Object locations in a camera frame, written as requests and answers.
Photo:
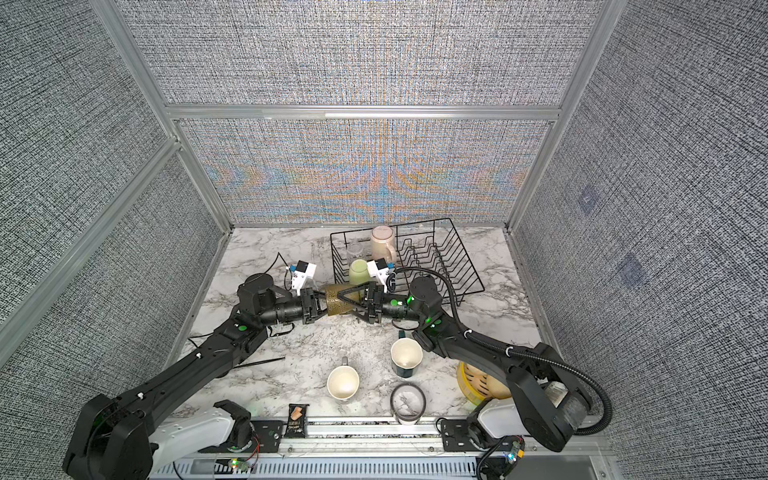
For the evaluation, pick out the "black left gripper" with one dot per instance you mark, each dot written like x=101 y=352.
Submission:
x=313 y=298

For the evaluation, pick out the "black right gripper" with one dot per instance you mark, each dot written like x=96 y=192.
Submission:
x=377 y=299

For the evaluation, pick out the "amber glass cup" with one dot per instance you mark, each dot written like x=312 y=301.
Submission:
x=334 y=305

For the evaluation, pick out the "light green mug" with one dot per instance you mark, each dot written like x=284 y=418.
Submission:
x=358 y=272

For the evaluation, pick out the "clear glass tumbler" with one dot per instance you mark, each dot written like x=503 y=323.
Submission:
x=355 y=249

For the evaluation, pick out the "pink iridescent mug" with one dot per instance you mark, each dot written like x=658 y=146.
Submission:
x=382 y=241

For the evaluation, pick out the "black wire dish rack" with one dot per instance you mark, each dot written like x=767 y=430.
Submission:
x=433 y=244

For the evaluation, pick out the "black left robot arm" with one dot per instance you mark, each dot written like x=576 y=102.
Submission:
x=112 y=438

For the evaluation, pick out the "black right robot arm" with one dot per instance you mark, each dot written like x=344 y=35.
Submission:
x=555 y=401

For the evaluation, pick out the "dark green mug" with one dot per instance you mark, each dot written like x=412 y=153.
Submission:
x=406 y=355

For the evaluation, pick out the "black spoon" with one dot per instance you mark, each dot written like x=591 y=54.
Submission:
x=259 y=363

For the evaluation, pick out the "white cream mug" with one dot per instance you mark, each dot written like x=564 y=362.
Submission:
x=343 y=382

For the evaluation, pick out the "dark snack bar packet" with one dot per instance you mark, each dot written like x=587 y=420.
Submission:
x=296 y=425

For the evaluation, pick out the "clear glass with black rim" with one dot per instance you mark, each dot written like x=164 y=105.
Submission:
x=407 y=403

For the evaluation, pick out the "yellow bamboo steamer basket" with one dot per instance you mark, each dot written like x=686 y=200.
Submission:
x=477 y=386

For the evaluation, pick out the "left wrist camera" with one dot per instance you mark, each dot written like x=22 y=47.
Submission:
x=301 y=272

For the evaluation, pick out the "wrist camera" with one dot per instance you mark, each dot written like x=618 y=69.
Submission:
x=382 y=271
x=301 y=272

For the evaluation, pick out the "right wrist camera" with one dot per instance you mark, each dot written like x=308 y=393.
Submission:
x=382 y=271

